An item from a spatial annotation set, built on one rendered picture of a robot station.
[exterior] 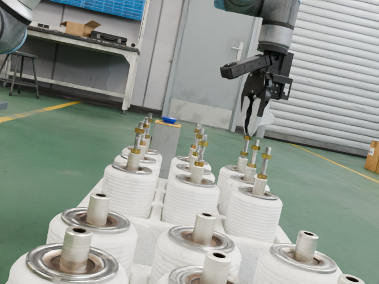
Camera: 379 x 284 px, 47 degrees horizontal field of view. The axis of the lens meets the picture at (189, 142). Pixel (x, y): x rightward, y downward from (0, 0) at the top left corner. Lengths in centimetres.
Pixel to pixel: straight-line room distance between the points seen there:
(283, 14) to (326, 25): 518
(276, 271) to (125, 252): 16
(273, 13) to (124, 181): 52
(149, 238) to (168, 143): 46
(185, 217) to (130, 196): 10
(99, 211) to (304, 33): 571
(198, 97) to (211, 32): 86
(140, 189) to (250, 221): 20
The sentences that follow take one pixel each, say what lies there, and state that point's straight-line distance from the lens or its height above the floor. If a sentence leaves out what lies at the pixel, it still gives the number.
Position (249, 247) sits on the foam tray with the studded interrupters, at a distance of 77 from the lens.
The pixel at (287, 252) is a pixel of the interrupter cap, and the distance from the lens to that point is 54.
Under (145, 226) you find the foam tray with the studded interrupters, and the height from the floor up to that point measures 18.
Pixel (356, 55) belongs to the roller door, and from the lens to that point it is 635.
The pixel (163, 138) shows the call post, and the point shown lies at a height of 27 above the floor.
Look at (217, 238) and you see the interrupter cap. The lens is 52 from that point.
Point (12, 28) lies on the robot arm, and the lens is 112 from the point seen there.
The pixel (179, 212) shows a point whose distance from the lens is 78.
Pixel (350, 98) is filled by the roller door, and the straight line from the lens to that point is 632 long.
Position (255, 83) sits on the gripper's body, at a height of 46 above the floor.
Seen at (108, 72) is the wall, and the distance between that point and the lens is 585.
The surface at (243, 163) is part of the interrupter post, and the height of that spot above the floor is 27.
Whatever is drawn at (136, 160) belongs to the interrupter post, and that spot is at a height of 27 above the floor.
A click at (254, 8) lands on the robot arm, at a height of 62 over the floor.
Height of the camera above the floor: 41
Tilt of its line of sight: 6 degrees down
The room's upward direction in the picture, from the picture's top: 12 degrees clockwise
